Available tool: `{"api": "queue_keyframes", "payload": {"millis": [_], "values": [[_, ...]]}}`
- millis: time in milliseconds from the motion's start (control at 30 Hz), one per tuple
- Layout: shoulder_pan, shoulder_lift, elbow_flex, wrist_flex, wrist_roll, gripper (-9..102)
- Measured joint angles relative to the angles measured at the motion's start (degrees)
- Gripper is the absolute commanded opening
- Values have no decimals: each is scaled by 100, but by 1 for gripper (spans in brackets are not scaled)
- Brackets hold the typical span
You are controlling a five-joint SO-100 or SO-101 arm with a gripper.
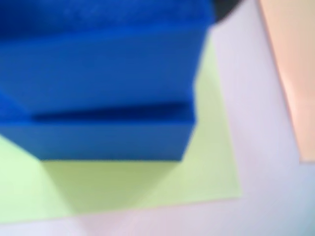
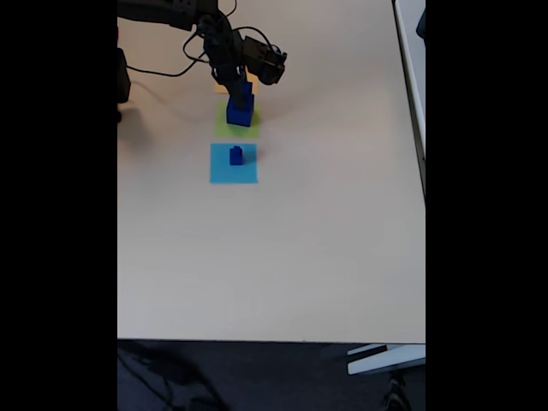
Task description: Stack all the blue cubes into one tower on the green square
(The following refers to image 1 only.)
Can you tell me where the orange paper square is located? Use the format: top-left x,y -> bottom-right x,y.
257,0 -> 315,163

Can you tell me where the medium blue cube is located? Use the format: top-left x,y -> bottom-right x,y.
0,0 -> 215,118

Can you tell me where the large blue cube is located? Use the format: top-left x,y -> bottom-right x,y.
0,94 -> 197,162

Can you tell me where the green paper square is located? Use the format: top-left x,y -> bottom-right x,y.
0,34 -> 243,225

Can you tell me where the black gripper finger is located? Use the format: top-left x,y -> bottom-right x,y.
213,0 -> 245,25

